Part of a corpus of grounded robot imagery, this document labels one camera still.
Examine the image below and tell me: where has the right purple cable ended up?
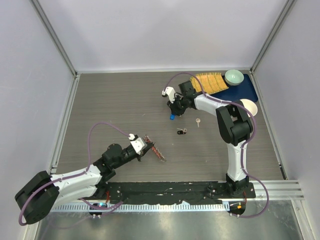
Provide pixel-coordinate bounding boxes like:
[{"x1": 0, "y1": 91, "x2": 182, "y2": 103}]
[{"x1": 164, "y1": 72, "x2": 270, "y2": 218}]

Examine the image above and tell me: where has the right aluminium frame post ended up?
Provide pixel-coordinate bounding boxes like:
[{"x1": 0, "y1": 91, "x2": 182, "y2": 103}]
[{"x1": 249, "y1": 0, "x2": 297, "y2": 75}]

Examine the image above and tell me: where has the black tagged key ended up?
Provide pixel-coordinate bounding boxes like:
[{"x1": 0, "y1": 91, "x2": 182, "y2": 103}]
[{"x1": 176, "y1": 128, "x2": 188, "y2": 135}]

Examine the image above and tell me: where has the brown white bowl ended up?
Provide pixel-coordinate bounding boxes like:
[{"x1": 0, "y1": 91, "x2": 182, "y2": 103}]
[{"x1": 240, "y1": 98, "x2": 258, "y2": 118}]

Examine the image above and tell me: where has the white slotted cable duct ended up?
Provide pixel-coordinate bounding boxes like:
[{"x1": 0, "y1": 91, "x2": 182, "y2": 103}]
[{"x1": 51, "y1": 201, "x2": 230, "y2": 213}]

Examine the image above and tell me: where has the left aluminium frame post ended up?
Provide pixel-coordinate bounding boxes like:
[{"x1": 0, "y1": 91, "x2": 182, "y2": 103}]
[{"x1": 29, "y1": 0, "x2": 80, "y2": 78}]

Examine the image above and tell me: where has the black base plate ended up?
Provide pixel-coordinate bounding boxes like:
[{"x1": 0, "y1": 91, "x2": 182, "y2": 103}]
[{"x1": 103, "y1": 181, "x2": 256, "y2": 205}]

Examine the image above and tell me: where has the plain silver key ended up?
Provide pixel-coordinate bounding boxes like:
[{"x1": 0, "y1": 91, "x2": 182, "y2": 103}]
[{"x1": 195, "y1": 118, "x2": 201, "y2": 128}]

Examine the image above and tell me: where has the light green bowl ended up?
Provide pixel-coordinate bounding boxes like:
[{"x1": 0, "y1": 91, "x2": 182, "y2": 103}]
[{"x1": 224, "y1": 69, "x2": 244, "y2": 86}]

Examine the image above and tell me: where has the aluminium frame post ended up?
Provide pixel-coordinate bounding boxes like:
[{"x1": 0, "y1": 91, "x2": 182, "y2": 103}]
[
  {"x1": 249, "y1": 0, "x2": 297, "y2": 75},
  {"x1": 29, "y1": 0, "x2": 80, "y2": 78}
]

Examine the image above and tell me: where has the yellow woven bamboo plate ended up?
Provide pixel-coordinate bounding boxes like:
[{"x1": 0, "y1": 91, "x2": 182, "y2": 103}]
[{"x1": 190, "y1": 72, "x2": 229, "y2": 95}]

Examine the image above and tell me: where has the dark blue tray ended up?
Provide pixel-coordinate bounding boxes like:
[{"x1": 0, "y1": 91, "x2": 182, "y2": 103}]
[{"x1": 211, "y1": 74, "x2": 259, "y2": 103}]

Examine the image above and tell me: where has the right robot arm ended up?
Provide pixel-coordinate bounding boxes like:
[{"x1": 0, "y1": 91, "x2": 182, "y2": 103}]
[{"x1": 161, "y1": 81, "x2": 254, "y2": 198}]

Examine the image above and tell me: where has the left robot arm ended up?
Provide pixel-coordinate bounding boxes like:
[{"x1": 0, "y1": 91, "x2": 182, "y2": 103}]
[{"x1": 14, "y1": 140, "x2": 154, "y2": 226}]

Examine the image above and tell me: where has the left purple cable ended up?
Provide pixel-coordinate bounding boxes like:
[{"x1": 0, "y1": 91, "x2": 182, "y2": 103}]
[{"x1": 19, "y1": 122, "x2": 132, "y2": 227}]

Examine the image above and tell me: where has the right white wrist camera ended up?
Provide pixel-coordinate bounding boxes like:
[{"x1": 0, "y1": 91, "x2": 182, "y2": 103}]
[{"x1": 161, "y1": 86, "x2": 176, "y2": 104}]

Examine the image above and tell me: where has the purple cable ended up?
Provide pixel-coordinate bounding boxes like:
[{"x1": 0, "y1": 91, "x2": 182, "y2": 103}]
[
  {"x1": 164, "y1": 72, "x2": 270, "y2": 218},
  {"x1": 19, "y1": 122, "x2": 132, "y2": 227}
]

